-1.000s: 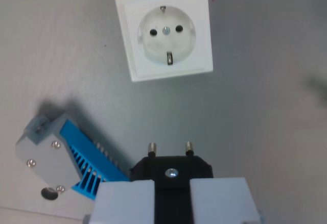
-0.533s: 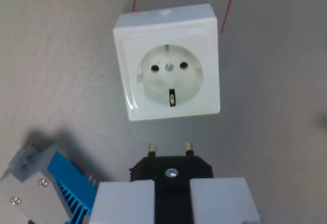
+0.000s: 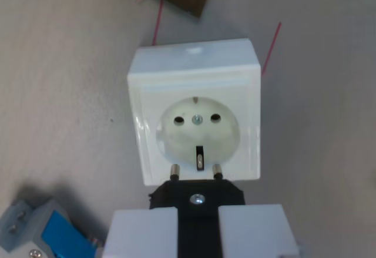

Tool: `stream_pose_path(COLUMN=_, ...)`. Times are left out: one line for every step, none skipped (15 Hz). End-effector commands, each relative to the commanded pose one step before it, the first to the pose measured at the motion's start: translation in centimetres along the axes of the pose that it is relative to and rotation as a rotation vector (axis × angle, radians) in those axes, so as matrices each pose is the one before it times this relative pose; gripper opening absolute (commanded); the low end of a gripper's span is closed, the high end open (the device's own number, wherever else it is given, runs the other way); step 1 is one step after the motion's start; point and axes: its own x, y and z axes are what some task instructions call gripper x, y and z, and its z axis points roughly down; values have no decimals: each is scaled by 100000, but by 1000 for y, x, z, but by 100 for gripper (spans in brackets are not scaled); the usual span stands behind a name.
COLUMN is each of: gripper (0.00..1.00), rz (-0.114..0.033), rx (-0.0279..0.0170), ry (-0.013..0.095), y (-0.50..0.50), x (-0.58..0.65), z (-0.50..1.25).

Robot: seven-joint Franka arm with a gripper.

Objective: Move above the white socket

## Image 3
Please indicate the blue ribbed part grey housing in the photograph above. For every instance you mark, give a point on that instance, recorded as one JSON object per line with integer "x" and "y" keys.
{"x": 17, "y": 237}

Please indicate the white wall socket box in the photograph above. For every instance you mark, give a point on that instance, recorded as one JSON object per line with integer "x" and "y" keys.
{"x": 152, "y": 93}

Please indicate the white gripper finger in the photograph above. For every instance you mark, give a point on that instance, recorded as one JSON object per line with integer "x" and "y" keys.
{"x": 255, "y": 231}
{"x": 144, "y": 234}

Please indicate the black two-pin power plug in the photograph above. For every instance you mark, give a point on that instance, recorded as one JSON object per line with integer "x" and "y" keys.
{"x": 202, "y": 189}

